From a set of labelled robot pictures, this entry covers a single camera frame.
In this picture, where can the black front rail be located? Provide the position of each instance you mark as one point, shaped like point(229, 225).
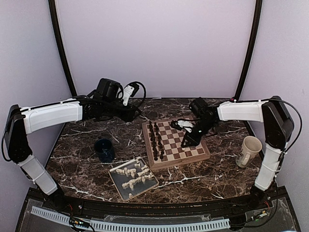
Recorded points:
point(85, 207)

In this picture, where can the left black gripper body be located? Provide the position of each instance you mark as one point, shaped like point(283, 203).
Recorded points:
point(109, 109)

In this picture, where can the metal tray wooden rim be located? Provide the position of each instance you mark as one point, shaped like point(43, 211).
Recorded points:
point(132, 181)

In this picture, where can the cream white mug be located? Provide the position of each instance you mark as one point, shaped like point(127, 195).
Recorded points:
point(251, 146)

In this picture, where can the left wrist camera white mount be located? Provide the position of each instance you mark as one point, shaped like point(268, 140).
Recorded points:
point(129, 91)

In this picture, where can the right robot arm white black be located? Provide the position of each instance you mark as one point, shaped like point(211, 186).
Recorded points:
point(272, 112)

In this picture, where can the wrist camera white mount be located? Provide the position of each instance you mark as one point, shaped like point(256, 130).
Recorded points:
point(129, 91)
point(182, 125)

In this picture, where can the wooden chess board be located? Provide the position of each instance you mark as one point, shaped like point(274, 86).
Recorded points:
point(171, 140)

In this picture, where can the dark blue mug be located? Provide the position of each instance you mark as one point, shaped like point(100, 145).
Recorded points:
point(104, 150)

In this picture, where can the white chess pieces pile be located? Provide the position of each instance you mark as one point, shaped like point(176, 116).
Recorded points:
point(135, 175)

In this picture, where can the white slotted cable duct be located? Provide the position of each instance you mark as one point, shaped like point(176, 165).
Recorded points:
point(134, 224)

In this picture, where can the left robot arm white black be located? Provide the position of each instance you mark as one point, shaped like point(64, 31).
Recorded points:
point(23, 122)

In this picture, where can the black frame post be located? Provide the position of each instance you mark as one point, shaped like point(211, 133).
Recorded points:
point(250, 48)
point(60, 47)

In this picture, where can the left black frame post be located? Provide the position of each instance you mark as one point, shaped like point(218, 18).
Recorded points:
point(60, 47)

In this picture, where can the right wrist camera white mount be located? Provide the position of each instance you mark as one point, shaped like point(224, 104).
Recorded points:
point(182, 125)

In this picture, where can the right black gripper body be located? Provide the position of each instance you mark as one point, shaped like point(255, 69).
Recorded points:
point(204, 127)

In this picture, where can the right black frame post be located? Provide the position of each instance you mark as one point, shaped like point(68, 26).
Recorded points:
point(250, 48)

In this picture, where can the black chess pieces row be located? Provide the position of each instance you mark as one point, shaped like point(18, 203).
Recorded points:
point(156, 141)

